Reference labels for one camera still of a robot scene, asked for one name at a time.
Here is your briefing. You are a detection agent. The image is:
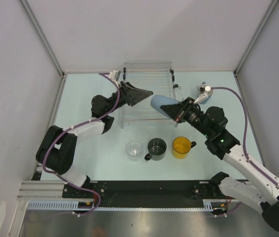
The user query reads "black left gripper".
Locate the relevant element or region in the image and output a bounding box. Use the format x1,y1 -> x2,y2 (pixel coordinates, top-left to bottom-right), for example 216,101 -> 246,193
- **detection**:
105,81 -> 152,115

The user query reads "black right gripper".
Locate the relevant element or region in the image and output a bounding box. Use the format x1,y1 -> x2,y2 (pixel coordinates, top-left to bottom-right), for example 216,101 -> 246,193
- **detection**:
161,96 -> 212,137

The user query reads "light blue plain cup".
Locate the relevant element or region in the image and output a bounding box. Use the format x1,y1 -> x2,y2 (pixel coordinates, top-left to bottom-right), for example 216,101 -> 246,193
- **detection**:
150,95 -> 179,119

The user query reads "yellow ceramic mug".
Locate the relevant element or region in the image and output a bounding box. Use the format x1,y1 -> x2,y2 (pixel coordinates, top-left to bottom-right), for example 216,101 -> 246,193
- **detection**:
172,137 -> 197,159

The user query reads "grey ceramic mug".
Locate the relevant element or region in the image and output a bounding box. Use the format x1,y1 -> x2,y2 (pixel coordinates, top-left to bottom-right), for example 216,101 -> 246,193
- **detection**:
144,138 -> 167,161

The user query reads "clear octagonal glass cup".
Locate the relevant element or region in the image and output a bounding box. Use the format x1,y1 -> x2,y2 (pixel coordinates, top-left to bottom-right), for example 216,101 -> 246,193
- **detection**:
125,141 -> 143,161

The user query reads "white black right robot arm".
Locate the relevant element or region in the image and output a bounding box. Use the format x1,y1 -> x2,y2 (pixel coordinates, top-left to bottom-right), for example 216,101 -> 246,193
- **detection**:
156,97 -> 279,232

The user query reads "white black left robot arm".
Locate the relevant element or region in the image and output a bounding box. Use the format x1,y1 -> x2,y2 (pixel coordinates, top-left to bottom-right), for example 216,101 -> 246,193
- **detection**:
35,81 -> 153,198

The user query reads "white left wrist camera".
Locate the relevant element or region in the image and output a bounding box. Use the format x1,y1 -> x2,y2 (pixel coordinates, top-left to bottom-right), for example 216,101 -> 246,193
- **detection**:
109,70 -> 121,81

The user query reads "metal wire dish rack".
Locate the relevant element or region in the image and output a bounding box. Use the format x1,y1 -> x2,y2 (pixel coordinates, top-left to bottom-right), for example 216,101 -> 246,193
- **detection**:
119,62 -> 176,128

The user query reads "grey slotted cable duct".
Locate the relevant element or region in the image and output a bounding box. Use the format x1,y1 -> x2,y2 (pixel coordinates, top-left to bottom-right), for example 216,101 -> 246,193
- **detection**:
27,199 -> 231,212

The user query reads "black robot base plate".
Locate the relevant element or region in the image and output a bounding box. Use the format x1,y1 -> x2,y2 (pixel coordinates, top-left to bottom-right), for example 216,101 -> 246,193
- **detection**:
63,180 -> 239,209

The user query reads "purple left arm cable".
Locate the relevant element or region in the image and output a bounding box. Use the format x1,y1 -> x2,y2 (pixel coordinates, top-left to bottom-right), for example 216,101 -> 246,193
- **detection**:
42,72 -> 122,218

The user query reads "aluminium frame post left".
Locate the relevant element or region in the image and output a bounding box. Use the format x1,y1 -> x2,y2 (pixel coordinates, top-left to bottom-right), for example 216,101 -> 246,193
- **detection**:
17,0 -> 65,78

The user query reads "aluminium frame post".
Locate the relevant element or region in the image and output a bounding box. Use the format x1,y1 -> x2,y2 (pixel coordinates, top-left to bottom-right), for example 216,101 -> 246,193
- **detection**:
233,0 -> 279,76
17,0 -> 65,78

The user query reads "aluminium frame post right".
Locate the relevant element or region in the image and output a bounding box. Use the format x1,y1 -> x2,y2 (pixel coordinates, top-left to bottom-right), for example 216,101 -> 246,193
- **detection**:
233,0 -> 279,76

